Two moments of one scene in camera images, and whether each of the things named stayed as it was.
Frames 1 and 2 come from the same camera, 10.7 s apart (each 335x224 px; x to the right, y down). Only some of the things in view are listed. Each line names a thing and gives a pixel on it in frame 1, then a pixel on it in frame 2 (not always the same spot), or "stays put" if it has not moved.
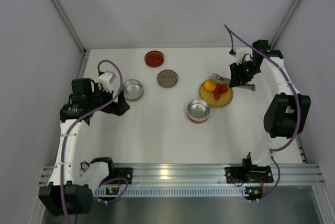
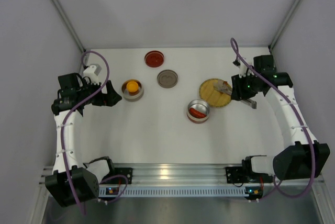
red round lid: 154,58 stays put
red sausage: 224,88 stays put
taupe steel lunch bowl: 133,90 stays put
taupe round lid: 167,78 stays put
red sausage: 217,91 to 197,114
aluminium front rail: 207,174 stays put
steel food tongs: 216,78 to 247,101
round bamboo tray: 208,97 stays put
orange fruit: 209,86 to 132,86
